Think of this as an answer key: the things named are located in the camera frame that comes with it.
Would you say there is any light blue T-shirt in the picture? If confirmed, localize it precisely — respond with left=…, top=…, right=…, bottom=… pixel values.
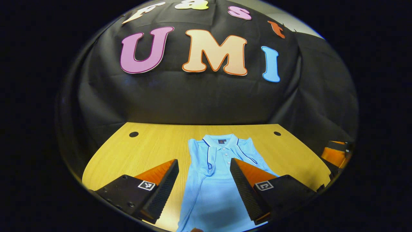
left=175, top=134, right=279, bottom=232

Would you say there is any black backdrop cloth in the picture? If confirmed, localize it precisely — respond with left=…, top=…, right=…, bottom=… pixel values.
left=56, top=0, right=359, bottom=181

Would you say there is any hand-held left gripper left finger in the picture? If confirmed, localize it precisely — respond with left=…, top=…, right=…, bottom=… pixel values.
left=93, top=159, right=179, bottom=224

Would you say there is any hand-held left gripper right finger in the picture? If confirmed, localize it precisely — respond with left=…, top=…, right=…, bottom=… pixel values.
left=229, top=158, right=317, bottom=226

